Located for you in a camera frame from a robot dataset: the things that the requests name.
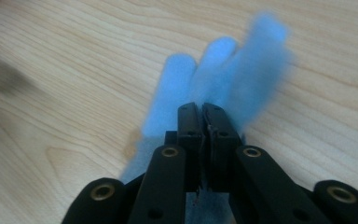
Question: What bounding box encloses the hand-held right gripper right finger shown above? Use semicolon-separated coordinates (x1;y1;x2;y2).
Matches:
201;102;244;192

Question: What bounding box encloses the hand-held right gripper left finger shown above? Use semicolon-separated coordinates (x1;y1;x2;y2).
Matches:
176;101;206;193

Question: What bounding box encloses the blue glove with dark buttons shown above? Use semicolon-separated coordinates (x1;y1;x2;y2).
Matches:
119;11;294;224

